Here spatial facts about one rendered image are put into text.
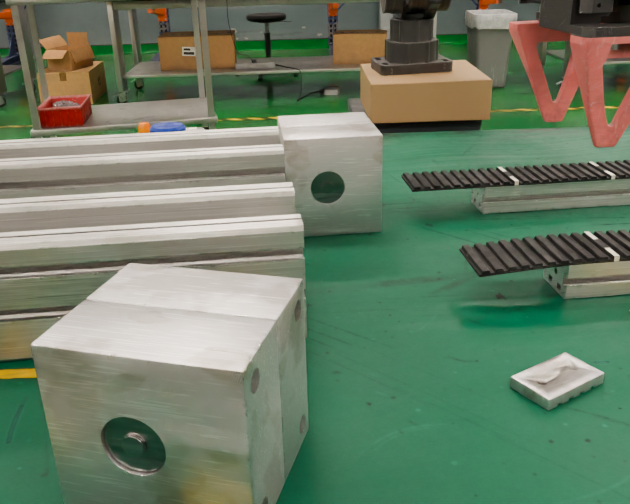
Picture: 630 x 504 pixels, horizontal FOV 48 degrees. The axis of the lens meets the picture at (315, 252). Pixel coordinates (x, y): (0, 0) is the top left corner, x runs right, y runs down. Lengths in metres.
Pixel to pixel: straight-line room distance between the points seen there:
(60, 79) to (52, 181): 5.01
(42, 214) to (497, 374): 0.34
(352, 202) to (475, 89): 0.50
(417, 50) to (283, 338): 0.88
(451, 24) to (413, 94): 7.32
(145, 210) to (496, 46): 5.22
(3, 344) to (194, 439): 0.23
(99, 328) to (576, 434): 0.26
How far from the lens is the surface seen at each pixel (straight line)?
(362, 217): 0.67
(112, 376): 0.32
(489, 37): 5.65
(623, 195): 0.79
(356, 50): 5.50
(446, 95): 1.11
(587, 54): 0.47
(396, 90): 1.10
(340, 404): 0.43
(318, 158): 0.64
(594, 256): 0.57
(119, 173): 0.65
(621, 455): 0.42
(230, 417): 0.30
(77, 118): 3.65
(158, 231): 0.47
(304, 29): 8.23
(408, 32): 1.17
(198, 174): 0.65
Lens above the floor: 1.03
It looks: 23 degrees down
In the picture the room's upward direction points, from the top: 2 degrees counter-clockwise
